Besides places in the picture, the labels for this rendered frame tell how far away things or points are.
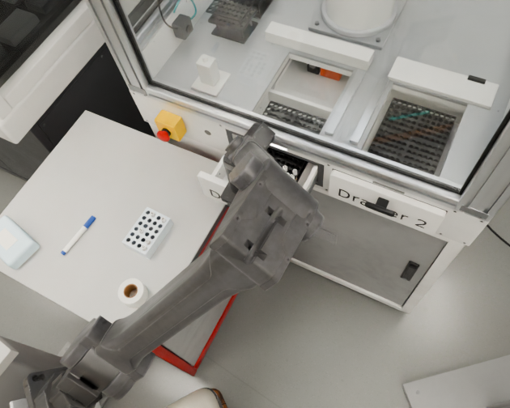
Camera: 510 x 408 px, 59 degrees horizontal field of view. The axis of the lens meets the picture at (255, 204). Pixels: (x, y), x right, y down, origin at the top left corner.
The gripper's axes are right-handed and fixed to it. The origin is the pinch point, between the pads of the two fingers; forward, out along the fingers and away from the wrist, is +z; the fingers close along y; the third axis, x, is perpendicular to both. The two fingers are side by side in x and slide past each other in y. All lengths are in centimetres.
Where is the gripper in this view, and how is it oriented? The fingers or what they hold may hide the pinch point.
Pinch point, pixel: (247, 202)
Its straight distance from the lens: 110.5
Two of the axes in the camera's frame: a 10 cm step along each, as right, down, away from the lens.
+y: 4.4, -8.2, 3.7
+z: 1.0, 4.5, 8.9
